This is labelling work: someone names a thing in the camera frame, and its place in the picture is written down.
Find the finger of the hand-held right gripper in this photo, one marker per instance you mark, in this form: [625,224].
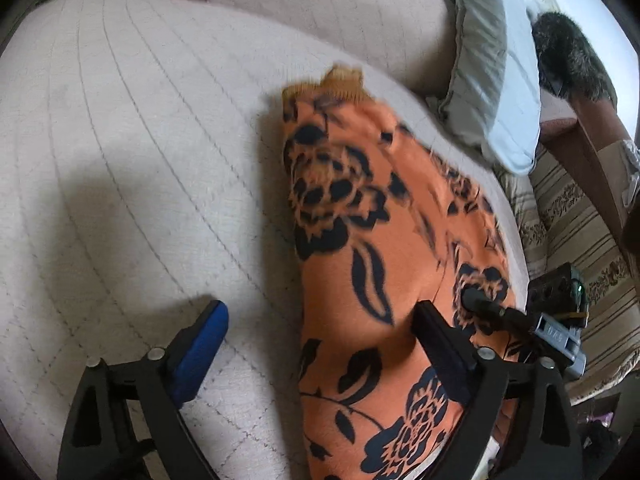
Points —
[492,307]

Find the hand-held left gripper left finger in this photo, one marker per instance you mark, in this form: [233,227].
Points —
[202,350]

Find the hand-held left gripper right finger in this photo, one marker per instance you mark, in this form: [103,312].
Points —
[445,350]

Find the orange black floral garment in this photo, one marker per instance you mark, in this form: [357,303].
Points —
[380,260]

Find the striped beige sofa cover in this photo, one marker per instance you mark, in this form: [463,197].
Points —
[575,230]

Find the beige quilted sofa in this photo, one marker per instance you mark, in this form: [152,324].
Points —
[125,135]

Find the grey white pillow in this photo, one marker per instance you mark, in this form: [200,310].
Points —
[480,75]

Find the dark fur cushion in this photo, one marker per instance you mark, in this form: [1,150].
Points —
[570,55]

